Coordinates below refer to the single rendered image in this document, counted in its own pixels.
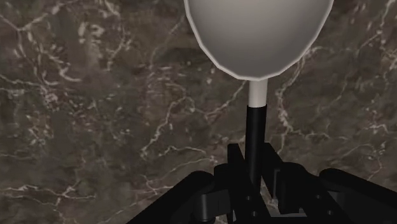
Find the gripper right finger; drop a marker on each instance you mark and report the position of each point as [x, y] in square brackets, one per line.
[310, 192]

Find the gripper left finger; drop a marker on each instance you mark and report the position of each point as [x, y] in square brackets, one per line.
[217, 192]

